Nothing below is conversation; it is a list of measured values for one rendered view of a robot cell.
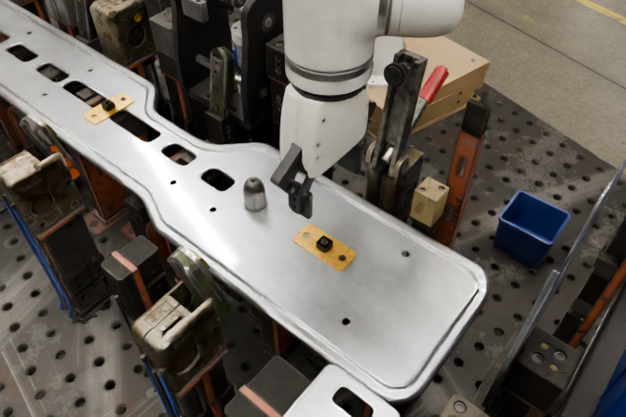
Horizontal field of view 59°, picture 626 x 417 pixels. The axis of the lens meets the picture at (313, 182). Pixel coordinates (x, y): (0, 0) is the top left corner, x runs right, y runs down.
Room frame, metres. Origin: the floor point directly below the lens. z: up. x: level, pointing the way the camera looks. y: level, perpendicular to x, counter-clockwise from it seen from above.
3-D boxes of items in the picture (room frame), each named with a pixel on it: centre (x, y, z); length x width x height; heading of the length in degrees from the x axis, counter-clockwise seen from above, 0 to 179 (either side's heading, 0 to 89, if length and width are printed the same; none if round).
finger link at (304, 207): (0.41, 0.02, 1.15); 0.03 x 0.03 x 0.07; 51
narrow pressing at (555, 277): (0.28, -0.21, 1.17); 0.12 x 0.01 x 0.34; 141
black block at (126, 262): (0.44, 0.24, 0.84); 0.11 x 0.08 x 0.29; 141
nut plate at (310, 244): (0.46, -0.02, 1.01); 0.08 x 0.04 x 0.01; 51
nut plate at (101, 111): (0.75, 0.35, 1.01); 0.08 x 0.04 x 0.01; 141
